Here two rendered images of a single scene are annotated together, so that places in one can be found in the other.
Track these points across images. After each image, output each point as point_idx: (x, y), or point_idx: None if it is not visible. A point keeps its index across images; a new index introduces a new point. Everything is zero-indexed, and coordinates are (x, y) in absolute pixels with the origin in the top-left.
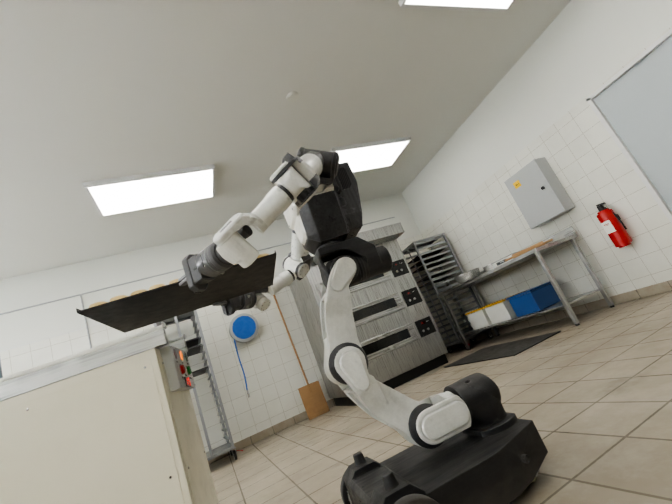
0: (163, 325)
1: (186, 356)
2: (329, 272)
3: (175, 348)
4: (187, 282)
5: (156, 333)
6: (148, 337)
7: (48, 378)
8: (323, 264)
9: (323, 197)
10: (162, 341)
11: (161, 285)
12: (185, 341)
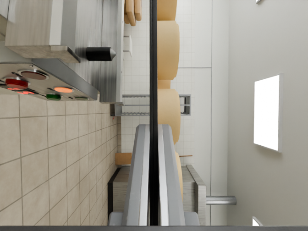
0: (55, 49)
1: (81, 99)
2: None
3: (58, 80)
4: (62, 230)
5: (42, 28)
6: (40, 7)
7: None
8: None
9: None
10: (13, 37)
11: (171, 59)
12: (115, 103)
